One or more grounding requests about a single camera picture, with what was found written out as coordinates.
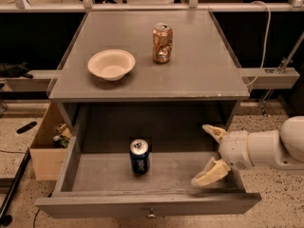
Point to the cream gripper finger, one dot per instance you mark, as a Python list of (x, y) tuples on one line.
[(213, 171), (217, 133)]

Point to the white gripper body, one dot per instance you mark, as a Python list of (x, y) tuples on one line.
[(234, 149)]

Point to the blue pepsi can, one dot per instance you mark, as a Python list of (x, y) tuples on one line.
[(139, 156)]

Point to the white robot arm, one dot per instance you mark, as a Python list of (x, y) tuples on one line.
[(281, 149)]

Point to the grey cabinet counter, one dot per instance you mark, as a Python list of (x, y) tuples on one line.
[(201, 67)]

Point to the metal drawer knob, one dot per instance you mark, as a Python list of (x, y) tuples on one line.
[(151, 214)]

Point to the open grey top drawer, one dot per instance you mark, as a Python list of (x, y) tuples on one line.
[(97, 179)]

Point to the crushed gold soda can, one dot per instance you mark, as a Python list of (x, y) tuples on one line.
[(162, 43)]

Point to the white paper bowl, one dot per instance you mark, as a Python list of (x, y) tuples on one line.
[(112, 64)]

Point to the items inside cardboard box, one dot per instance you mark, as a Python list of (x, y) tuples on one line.
[(62, 135)]

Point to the cardboard box on floor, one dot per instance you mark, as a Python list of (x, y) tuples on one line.
[(47, 155)]

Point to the black remote on floor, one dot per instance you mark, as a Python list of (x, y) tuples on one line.
[(26, 128)]

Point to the black bar on floor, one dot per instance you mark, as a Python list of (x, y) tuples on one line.
[(11, 184)]

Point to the black object at left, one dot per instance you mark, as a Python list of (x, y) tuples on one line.
[(9, 70)]

